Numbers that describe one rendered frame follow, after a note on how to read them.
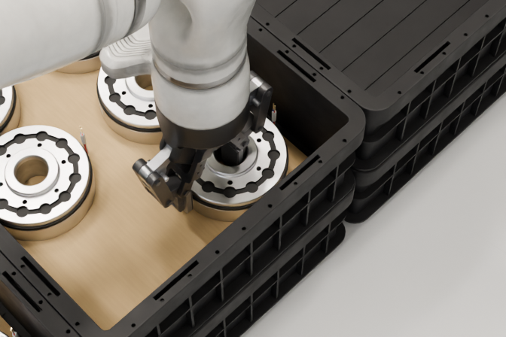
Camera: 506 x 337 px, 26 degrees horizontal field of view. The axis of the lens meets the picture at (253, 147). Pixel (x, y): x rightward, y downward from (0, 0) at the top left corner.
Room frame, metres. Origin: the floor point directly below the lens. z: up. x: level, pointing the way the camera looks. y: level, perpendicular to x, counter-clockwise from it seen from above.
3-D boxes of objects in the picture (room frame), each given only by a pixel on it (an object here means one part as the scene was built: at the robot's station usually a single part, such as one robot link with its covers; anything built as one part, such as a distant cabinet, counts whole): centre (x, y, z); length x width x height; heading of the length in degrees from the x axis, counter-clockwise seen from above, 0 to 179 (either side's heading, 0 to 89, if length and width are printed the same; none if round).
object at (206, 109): (0.48, 0.05, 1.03); 0.11 x 0.09 x 0.06; 44
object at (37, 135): (0.47, 0.20, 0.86); 0.10 x 0.10 x 0.01
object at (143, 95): (0.57, 0.09, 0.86); 0.05 x 0.05 x 0.01
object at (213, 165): (0.49, 0.02, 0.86); 0.05 x 0.05 x 0.01
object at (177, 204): (0.44, 0.07, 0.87); 0.03 x 0.01 x 0.05; 134
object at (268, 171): (0.49, 0.02, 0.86); 0.10 x 0.10 x 0.01
